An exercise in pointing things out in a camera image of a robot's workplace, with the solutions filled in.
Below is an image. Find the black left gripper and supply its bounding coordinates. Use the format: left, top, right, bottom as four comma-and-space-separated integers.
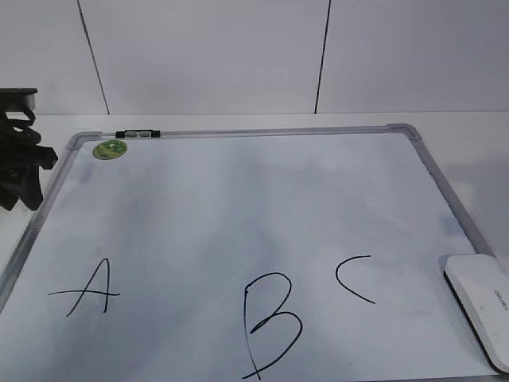
1, 107, 58, 210

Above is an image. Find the white board with grey frame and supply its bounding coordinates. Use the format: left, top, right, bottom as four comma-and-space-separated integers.
1, 132, 494, 381

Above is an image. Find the white board eraser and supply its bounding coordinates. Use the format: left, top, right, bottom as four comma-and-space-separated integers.
439, 254, 508, 375

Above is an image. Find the green round magnet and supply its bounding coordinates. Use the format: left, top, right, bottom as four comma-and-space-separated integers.
92, 139, 127, 160

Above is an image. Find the black silver marker pen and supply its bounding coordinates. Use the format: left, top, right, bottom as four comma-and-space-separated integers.
115, 129, 161, 139

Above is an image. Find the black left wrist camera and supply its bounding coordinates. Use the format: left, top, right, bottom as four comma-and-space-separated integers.
0, 88, 38, 112

